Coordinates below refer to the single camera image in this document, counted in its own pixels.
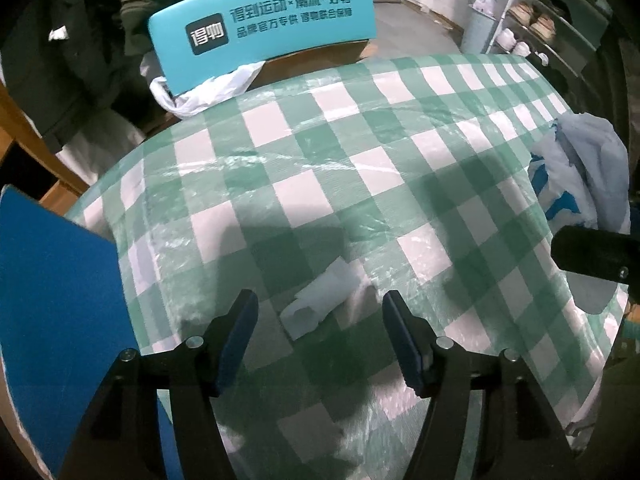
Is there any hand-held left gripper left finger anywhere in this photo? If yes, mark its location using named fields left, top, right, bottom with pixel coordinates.
left=57, top=289, right=260, bottom=480

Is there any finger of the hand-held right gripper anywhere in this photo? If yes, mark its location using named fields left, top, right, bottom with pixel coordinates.
left=550, top=225, right=632, bottom=286

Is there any green checked tablecloth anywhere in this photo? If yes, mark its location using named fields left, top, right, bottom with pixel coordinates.
left=65, top=52, right=628, bottom=480

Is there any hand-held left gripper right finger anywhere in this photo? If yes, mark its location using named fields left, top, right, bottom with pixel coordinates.
left=381, top=290, right=576, bottom=480

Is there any dark jacket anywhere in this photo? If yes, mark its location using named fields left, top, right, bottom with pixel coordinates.
left=0, top=0, right=266, bottom=146

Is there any white fabric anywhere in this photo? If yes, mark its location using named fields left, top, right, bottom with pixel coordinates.
left=57, top=107, right=146, bottom=186

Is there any white sock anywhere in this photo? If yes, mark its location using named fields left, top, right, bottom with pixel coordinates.
left=279, top=256, right=373, bottom=338

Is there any white and blue bag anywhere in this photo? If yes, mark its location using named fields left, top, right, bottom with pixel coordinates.
left=527, top=125, right=601, bottom=231

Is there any metal shoe rack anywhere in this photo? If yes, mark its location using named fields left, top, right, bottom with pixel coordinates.
left=487, top=0, right=616, bottom=78

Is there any blue board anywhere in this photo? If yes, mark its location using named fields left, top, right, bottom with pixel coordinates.
left=0, top=185, right=186, bottom=480

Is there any light blue bin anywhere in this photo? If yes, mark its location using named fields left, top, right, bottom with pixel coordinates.
left=462, top=0, right=501, bottom=56

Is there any light blue cloth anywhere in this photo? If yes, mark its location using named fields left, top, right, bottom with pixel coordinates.
left=552, top=112, right=632, bottom=233

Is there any thin white plastic bag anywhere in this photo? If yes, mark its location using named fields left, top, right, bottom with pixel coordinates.
left=149, top=60, right=266, bottom=120

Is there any teal cardboard box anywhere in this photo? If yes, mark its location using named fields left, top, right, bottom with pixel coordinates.
left=148, top=0, right=377, bottom=106

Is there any wooden cabinet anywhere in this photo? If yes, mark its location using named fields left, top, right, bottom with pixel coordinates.
left=0, top=80, right=91, bottom=201

